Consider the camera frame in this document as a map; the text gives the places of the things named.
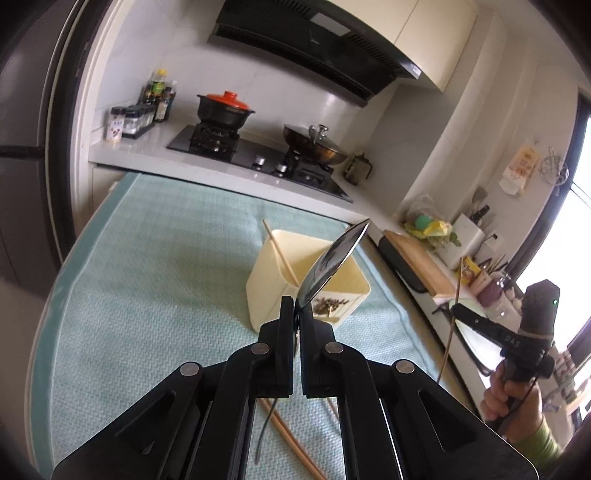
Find yellow green plastic bag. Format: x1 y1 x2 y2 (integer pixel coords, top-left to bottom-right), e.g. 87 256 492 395
404 194 455 241

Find green cutting board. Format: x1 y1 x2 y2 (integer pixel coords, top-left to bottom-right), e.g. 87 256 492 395
434 298 504 376

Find cream plastic storage box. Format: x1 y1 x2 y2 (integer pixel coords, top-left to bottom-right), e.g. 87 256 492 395
246 229 371 332

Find purple bottle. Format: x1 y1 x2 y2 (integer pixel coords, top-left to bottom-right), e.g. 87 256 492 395
478 277 504 308

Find grey refrigerator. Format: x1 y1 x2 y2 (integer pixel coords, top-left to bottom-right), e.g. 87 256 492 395
0 28 63 284

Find wok with glass lid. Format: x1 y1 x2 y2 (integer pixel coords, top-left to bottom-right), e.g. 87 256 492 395
283 124 348 166

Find black pot with red lid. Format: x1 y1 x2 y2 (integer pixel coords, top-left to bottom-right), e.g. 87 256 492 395
197 91 257 130

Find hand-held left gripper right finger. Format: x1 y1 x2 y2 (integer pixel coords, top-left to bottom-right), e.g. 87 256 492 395
300 307 541 480

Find dark sauce bottle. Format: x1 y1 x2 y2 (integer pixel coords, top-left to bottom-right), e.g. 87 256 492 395
154 88 175 123

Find white knife holder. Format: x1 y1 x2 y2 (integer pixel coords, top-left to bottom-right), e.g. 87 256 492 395
436 213 485 268

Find window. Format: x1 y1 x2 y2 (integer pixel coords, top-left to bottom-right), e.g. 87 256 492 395
545 175 591 296

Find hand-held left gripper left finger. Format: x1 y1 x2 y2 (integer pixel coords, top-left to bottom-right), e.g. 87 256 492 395
51 295 301 480

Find yellow packet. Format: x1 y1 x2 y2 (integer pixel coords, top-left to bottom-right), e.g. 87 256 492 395
457 256 481 284

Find hanging printed towel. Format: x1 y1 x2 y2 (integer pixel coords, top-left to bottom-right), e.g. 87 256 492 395
499 144 541 195

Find sauce bottle with yellow cap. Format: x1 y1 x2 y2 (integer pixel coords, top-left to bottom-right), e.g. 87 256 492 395
148 69 169 104

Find cream upper cabinets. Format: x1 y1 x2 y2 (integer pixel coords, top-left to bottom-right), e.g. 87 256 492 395
323 0 478 90

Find black tray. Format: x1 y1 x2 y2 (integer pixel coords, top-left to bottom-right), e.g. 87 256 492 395
378 235 428 294

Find person's right hand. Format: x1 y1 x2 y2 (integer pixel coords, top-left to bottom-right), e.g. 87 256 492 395
479 366 546 437

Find row of spice jars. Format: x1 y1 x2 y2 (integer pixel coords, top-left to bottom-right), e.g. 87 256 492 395
107 104 155 141

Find wooden cutting board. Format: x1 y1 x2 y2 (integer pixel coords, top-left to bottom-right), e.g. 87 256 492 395
383 230 458 297

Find person's right forearm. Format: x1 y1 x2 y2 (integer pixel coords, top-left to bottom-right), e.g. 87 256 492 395
505 408 575 462

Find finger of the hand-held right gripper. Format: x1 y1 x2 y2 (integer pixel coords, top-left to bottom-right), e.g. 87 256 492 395
455 304 522 352

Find light blue table cloth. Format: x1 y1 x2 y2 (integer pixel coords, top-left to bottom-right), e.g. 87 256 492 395
25 171 444 480

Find black range hood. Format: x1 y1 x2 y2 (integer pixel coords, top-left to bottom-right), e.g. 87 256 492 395
207 0 422 108

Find metal spoon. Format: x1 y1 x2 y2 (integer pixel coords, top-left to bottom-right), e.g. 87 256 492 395
255 218 371 466

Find black gas stove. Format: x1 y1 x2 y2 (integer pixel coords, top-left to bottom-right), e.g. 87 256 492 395
167 124 354 204

